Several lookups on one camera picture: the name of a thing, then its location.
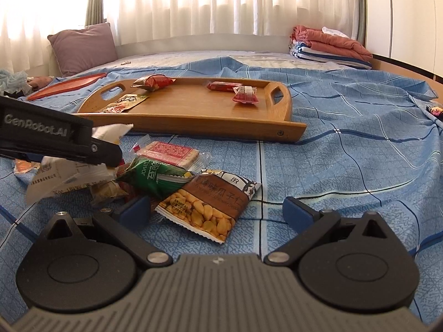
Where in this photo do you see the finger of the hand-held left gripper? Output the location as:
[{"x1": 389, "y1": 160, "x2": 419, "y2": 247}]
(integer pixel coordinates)
[
  {"x1": 14, "y1": 151, "x2": 44, "y2": 163},
  {"x1": 69, "y1": 138, "x2": 124, "y2": 167}
]

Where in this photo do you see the brown seed kernel packet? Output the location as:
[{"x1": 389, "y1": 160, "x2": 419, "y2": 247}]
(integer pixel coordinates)
[{"x1": 155, "y1": 169, "x2": 262, "y2": 245}]

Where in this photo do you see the pink jelly cup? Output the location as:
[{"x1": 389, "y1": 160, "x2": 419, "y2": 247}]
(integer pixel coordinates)
[{"x1": 13, "y1": 158, "x2": 40, "y2": 174}]

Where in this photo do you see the small clear red-print packet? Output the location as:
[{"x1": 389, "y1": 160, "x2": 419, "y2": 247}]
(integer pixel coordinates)
[{"x1": 231, "y1": 85, "x2": 260, "y2": 105}]

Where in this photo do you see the white bed headboard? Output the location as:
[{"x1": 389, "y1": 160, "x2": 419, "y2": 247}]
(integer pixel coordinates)
[{"x1": 114, "y1": 32, "x2": 295, "y2": 58}]

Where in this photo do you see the white sheer curtain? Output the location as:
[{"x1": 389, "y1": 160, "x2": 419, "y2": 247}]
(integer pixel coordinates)
[{"x1": 0, "y1": 0, "x2": 360, "y2": 77}]

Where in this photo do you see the gold packet with black label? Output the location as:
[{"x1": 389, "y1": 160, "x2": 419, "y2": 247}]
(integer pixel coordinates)
[{"x1": 110, "y1": 93, "x2": 150, "y2": 111}]

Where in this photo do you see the light blue plastic bag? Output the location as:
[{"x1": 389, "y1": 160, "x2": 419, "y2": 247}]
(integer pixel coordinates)
[{"x1": 0, "y1": 69, "x2": 30, "y2": 95}]

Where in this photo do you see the purple pillow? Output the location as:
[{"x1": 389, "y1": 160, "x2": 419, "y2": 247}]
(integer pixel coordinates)
[{"x1": 47, "y1": 22, "x2": 119, "y2": 77}]

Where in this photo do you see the red plastic tray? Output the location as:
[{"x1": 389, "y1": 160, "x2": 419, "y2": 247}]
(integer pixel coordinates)
[{"x1": 27, "y1": 72, "x2": 108, "y2": 102}]

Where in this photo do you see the dark red snack packet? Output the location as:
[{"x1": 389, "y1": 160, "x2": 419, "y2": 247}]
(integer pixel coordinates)
[{"x1": 207, "y1": 81, "x2": 243, "y2": 93}]

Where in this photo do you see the wooden tray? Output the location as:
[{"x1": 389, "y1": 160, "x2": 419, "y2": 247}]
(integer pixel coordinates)
[{"x1": 74, "y1": 77, "x2": 308, "y2": 142}]

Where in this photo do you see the folded salmon blanket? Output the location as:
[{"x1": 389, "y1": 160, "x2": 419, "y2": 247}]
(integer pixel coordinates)
[{"x1": 292, "y1": 25, "x2": 374, "y2": 60}]

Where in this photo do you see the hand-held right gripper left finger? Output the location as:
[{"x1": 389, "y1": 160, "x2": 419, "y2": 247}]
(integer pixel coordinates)
[{"x1": 45, "y1": 195, "x2": 174, "y2": 268}]

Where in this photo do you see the blue checked bedsheet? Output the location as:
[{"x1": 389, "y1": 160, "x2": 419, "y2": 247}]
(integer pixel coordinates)
[{"x1": 0, "y1": 56, "x2": 443, "y2": 323}]

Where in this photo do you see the clear packet with tan snack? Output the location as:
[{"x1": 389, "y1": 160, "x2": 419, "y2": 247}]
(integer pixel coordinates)
[{"x1": 89, "y1": 179, "x2": 131, "y2": 206}]

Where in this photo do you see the red cracker packet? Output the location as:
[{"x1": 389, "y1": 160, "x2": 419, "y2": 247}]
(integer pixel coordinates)
[{"x1": 131, "y1": 134, "x2": 209, "y2": 172}]

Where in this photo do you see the white wardrobe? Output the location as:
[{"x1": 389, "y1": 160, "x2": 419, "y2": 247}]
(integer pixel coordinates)
[{"x1": 364, "y1": 0, "x2": 443, "y2": 78}]

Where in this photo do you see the folded blue striped blanket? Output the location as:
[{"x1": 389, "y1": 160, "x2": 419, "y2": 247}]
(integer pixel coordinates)
[{"x1": 289, "y1": 41, "x2": 372, "y2": 70}]

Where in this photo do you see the red gold nut packet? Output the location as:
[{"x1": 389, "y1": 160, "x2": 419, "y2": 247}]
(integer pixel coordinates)
[{"x1": 131, "y1": 74, "x2": 176, "y2": 92}]

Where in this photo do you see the brown soft object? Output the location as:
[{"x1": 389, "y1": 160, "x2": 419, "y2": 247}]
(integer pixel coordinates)
[{"x1": 27, "y1": 75, "x2": 53, "y2": 90}]

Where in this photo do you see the wooden bed frame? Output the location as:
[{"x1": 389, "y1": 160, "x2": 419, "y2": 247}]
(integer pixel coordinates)
[{"x1": 371, "y1": 54, "x2": 443, "y2": 88}]

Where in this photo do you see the green pea packet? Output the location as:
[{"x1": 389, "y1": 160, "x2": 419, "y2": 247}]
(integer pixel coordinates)
[{"x1": 116, "y1": 157, "x2": 195, "y2": 200}]

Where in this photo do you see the white packet with barcode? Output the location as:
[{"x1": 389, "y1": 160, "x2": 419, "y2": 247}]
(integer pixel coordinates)
[{"x1": 26, "y1": 123, "x2": 135, "y2": 205}]

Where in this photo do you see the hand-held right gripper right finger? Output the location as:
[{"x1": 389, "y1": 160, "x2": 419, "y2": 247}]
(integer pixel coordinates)
[{"x1": 263, "y1": 196, "x2": 398, "y2": 268}]

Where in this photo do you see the white patterned mattress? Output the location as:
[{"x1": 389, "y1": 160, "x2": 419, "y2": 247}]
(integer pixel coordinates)
[{"x1": 79, "y1": 50, "x2": 348, "y2": 74}]

